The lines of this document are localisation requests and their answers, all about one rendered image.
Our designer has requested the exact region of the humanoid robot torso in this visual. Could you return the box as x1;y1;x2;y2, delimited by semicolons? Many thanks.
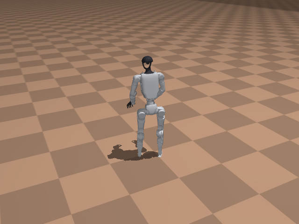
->
140;70;159;115

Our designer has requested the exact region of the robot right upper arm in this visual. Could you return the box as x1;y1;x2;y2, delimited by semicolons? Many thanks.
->
157;72;165;93

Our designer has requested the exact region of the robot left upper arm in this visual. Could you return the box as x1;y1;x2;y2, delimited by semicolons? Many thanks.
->
130;75;141;97

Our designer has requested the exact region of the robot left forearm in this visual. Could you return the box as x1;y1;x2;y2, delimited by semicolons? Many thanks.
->
129;95;135;105

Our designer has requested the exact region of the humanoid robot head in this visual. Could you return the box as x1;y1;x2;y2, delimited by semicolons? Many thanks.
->
142;56;154;74

